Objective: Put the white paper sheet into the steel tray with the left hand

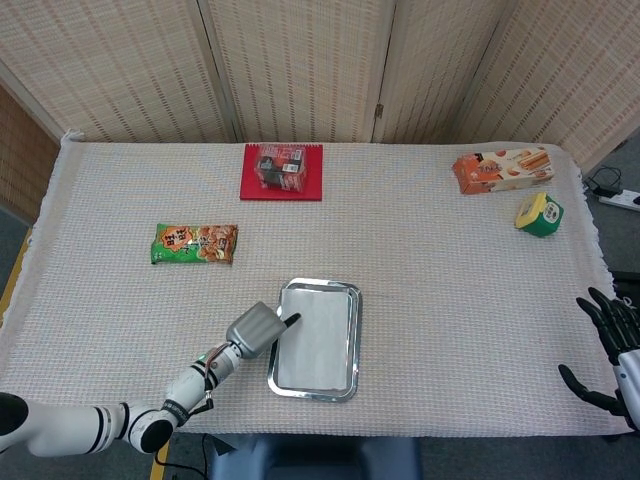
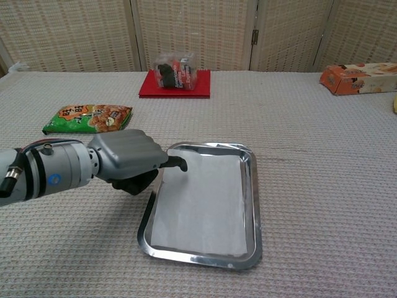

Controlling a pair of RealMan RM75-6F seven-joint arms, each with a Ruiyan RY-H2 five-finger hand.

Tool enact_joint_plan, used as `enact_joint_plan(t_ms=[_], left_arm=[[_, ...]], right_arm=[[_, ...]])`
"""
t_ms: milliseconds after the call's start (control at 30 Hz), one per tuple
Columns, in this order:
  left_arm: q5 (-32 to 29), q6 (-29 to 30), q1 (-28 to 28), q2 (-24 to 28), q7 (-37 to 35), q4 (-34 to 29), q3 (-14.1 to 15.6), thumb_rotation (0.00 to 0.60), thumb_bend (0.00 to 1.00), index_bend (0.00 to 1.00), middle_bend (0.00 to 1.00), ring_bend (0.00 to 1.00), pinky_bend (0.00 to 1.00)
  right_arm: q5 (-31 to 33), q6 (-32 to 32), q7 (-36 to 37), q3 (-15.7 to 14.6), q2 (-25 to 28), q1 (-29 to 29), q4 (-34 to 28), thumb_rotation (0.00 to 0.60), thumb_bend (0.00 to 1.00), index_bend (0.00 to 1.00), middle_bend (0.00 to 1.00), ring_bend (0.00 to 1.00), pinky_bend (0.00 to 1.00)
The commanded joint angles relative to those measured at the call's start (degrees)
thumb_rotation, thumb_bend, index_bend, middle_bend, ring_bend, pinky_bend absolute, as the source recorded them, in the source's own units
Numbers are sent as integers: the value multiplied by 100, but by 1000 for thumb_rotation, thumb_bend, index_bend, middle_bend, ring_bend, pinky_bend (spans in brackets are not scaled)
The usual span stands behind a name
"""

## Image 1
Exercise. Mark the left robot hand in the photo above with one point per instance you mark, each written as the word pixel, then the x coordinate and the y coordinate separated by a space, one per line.
pixel 255 330

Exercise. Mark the white woven tablecloth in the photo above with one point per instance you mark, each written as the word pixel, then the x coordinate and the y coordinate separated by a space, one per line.
pixel 320 240

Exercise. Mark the red notebook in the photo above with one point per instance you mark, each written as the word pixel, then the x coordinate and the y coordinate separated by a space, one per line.
pixel 281 172

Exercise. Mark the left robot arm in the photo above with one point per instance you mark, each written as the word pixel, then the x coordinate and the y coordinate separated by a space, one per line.
pixel 125 410

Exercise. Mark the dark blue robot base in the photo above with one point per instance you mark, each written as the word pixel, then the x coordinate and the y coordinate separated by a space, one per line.
pixel 315 457

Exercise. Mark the silver metal tray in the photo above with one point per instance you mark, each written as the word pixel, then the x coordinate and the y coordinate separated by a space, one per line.
pixel 352 340

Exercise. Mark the white paper sheet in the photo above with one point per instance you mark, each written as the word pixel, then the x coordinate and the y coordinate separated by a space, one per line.
pixel 312 340

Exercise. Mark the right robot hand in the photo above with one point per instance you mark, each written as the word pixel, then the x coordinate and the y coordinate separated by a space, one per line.
pixel 610 365

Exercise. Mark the orange biscuit box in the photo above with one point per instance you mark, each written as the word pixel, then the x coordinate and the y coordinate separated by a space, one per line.
pixel 505 169

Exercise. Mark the white power strip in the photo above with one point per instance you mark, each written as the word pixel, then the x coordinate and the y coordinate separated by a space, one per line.
pixel 620 197

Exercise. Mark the green yellow-lidded container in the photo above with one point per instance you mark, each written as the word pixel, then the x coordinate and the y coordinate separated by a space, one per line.
pixel 540 215

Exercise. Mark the beige folding screen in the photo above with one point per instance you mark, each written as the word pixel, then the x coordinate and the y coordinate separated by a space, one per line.
pixel 320 65

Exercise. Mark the green snack bag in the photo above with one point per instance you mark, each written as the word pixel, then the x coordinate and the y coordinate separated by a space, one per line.
pixel 195 243

